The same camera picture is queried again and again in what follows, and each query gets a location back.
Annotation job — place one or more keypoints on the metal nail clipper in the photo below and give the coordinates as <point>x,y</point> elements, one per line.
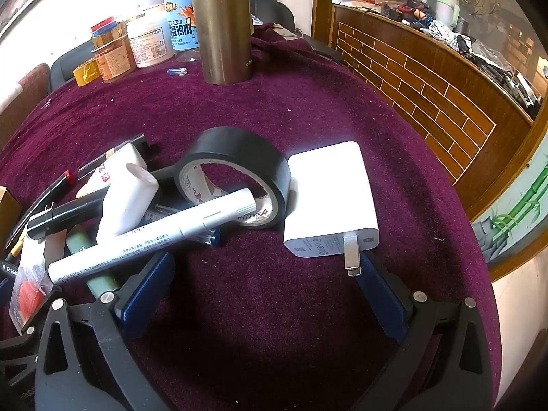
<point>46,103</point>

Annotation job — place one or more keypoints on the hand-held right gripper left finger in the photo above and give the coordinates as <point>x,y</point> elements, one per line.
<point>145,284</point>

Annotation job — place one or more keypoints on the green stick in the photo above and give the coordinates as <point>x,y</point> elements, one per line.
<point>100,284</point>

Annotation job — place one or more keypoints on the yellow tape roll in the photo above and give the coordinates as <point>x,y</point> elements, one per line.
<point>87,75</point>

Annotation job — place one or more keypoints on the red black tool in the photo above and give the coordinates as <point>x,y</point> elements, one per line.
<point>411,6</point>

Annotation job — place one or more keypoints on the wooden brick pattern counter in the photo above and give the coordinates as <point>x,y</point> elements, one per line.
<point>428,81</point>

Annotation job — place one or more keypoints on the black tape roll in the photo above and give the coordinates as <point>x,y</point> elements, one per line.
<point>239,145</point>

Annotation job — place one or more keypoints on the black marker pen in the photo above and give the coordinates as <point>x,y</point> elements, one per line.
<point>60,216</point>

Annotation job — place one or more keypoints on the red blue small packet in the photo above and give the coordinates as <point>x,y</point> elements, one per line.
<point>102,25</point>

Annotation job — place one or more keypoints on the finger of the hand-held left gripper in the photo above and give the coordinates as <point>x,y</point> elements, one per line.
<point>15,361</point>

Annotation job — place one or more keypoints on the white marker pen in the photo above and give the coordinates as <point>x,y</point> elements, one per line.
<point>171,233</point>

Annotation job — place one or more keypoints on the clear jar blue label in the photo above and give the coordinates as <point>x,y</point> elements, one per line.
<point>182,21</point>

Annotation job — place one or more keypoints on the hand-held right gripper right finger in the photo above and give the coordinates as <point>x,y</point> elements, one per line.
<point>381,304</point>

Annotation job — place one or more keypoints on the jar with orange label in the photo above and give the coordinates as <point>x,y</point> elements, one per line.
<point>113,62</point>

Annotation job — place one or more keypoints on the red item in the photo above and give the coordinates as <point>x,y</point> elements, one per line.
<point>30,295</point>

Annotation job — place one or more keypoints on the white plastic jar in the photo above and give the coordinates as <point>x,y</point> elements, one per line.
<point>150,43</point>

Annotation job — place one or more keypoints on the bamboo painted panel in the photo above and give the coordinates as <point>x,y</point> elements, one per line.
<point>518,209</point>

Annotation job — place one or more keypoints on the white green cup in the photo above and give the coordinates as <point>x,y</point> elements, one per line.
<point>447,8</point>

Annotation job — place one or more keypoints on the white glue bottle orange cap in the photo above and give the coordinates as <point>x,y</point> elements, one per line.
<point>112,168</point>

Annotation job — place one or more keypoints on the purple tablecloth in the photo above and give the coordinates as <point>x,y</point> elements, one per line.
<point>257,115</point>

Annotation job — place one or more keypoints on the small blue item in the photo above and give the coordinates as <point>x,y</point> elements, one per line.
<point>177,71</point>

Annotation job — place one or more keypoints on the brown armchair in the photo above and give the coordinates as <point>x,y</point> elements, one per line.
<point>25,90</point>

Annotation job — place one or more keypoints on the metal thermos flask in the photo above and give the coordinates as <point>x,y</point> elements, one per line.
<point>222,30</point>

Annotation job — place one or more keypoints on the white plastic tube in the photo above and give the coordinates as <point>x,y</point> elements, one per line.
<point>124,205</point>

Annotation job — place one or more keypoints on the white plug charger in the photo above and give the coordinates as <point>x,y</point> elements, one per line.
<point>329,188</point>

